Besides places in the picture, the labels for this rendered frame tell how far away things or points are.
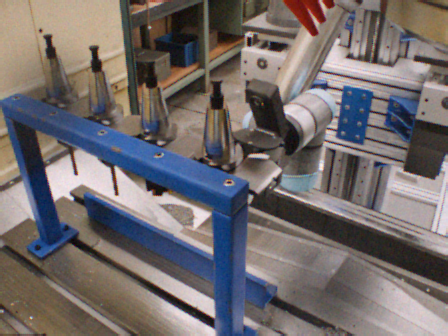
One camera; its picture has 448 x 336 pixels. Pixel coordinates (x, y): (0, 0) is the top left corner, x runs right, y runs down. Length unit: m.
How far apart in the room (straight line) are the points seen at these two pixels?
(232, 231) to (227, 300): 0.13
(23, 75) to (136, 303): 0.66
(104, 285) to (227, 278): 0.33
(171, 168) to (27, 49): 0.74
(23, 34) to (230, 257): 0.83
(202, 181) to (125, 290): 0.38
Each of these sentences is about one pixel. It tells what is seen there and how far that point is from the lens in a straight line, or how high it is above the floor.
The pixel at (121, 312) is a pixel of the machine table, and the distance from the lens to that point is 0.83.
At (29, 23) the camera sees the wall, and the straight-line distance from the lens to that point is 1.22.
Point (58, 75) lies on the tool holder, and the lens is 0.78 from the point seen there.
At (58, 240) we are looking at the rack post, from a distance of 0.98.
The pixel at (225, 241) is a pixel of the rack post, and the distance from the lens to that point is 0.56.
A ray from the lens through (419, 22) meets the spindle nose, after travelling 0.23.
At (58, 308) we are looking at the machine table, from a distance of 0.86.
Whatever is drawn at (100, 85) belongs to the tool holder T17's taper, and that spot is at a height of 1.27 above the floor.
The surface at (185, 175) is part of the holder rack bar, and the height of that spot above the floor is 1.23.
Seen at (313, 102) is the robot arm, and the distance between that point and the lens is 0.81.
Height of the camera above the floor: 1.53
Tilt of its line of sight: 34 degrees down
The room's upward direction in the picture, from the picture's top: straight up
